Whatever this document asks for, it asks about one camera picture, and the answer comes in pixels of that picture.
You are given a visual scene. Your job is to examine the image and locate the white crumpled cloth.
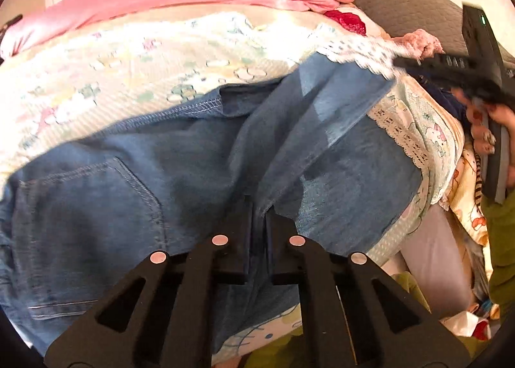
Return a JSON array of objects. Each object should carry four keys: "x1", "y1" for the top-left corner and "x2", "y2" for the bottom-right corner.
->
[{"x1": 440, "y1": 309, "x2": 485, "y2": 338}]

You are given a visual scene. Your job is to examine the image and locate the navy cloth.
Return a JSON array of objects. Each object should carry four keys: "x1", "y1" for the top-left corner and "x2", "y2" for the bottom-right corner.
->
[{"x1": 418, "y1": 74, "x2": 472, "y2": 129}]

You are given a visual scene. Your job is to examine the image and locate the cartoon printed blanket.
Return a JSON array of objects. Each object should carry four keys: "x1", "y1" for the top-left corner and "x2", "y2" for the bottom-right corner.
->
[{"x1": 0, "y1": 10, "x2": 469, "y2": 366}]

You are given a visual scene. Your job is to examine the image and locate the pink fluffy cloth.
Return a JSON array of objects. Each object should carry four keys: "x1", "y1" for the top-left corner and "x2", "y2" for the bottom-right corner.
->
[{"x1": 396, "y1": 29, "x2": 443, "y2": 61}]

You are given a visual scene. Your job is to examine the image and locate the person's right hand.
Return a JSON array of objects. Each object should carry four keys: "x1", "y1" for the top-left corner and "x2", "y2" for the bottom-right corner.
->
[{"x1": 469, "y1": 102, "x2": 515, "y2": 156}]

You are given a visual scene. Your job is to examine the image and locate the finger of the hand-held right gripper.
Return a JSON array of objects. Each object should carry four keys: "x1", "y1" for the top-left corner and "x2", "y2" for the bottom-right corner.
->
[{"x1": 392, "y1": 53, "x2": 480, "y2": 83}]

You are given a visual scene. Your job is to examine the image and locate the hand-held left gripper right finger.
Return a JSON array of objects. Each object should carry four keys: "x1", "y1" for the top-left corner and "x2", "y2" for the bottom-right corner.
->
[{"x1": 266, "y1": 207, "x2": 472, "y2": 368}]

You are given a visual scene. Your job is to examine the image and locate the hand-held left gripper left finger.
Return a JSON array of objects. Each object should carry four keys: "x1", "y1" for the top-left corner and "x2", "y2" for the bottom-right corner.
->
[{"x1": 43, "y1": 194, "x2": 258, "y2": 368}]

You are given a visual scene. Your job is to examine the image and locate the red embroidered cloth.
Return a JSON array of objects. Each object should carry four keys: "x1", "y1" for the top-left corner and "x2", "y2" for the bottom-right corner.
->
[{"x1": 324, "y1": 9, "x2": 368, "y2": 36}]

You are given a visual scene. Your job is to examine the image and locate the yellow cartoon printed cloth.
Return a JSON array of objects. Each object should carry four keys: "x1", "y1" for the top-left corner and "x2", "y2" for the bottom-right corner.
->
[{"x1": 440, "y1": 146, "x2": 488, "y2": 248}]

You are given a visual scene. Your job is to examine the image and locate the blue denim pants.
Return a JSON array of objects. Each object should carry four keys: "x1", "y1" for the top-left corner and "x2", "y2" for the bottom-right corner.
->
[{"x1": 0, "y1": 58, "x2": 423, "y2": 356}]

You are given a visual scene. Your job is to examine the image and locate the person's green pants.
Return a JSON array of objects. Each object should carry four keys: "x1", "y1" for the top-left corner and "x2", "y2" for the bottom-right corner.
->
[{"x1": 225, "y1": 195, "x2": 515, "y2": 368}]

